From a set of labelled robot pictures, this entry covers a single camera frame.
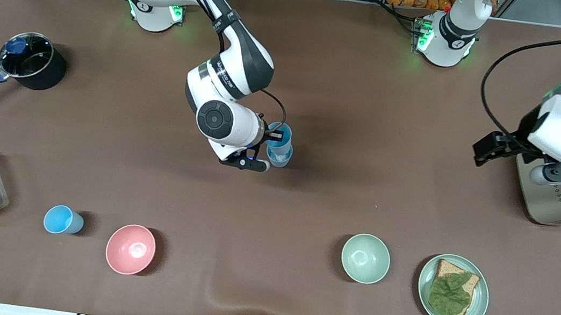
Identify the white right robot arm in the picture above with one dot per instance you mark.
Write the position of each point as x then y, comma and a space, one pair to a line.
239, 60

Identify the brown bread slice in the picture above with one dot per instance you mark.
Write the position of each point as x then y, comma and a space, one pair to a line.
474, 285

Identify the green lettuce leaf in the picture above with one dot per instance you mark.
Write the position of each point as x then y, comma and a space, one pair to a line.
449, 294

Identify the blue plastic cup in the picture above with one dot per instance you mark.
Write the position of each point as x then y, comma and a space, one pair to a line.
63, 219
277, 149

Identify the pink bowl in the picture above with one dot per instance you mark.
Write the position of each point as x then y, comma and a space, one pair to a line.
130, 249

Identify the pale green bowl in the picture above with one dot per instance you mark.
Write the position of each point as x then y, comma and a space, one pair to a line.
366, 259

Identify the pale green plate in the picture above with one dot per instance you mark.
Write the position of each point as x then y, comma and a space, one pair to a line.
477, 308

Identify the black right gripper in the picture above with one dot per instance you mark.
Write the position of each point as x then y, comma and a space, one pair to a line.
274, 135

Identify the glass lid with blue knob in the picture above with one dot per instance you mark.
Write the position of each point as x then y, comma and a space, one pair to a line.
25, 54

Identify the brown table mat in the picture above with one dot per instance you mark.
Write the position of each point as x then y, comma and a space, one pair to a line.
352, 107

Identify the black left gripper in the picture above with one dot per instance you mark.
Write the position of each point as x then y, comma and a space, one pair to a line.
527, 126

